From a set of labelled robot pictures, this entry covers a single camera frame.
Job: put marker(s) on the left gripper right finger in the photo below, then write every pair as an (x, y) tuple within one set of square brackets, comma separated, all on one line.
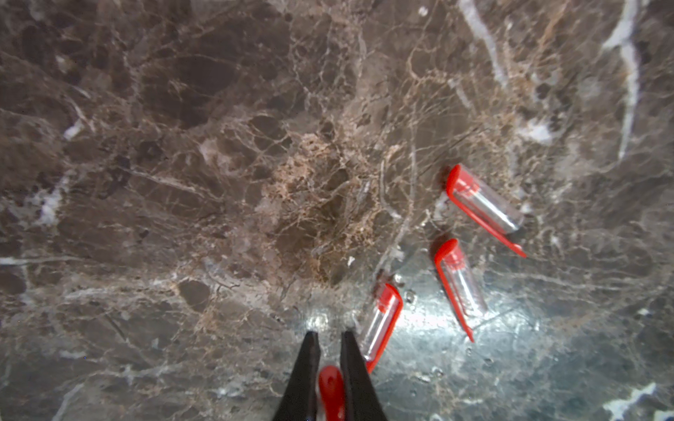
[(361, 402)]

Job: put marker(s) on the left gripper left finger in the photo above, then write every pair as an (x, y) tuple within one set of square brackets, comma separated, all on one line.
[(299, 401)]

